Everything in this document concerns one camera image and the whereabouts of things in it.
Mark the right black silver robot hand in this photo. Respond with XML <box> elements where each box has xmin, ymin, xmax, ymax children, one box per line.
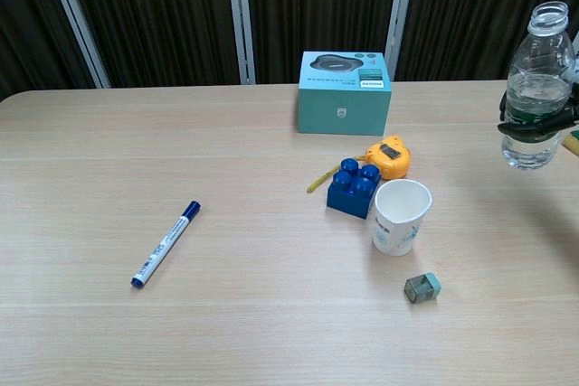
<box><xmin>497</xmin><ymin>86</ymin><xmax>579</xmax><ymax>142</ymax></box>

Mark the transparent plastic water bottle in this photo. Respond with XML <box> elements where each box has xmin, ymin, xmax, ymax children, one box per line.
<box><xmin>500</xmin><ymin>0</ymin><xmax>575</xmax><ymax>171</ymax></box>

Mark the white paper cup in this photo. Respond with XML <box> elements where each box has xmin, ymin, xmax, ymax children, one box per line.
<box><xmin>372</xmin><ymin>179</ymin><xmax>433</xmax><ymax>257</ymax></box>

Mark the orange tape measure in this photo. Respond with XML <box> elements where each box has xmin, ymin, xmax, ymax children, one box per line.
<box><xmin>306</xmin><ymin>134</ymin><xmax>412</xmax><ymax>193</ymax></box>

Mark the small green pencil sharpener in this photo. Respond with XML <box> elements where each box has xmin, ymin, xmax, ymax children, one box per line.
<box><xmin>403</xmin><ymin>272</ymin><xmax>442</xmax><ymax>305</ymax></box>

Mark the teal speaker product box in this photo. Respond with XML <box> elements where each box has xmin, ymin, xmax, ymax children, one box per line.
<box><xmin>297</xmin><ymin>51</ymin><xmax>394</xmax><ymax>137</ymax></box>

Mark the blue toy building brick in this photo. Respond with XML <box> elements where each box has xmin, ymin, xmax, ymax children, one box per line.
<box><xmin>326</xmin><ymin>158</ymin><xmax>382</xmax><ymax>221</ymax></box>

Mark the blue white marker pen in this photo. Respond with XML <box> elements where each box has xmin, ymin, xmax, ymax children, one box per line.
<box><xmin>129</xmin><ymin>200</ymin><xmax>202</xmax><ymax>290</ymax></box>

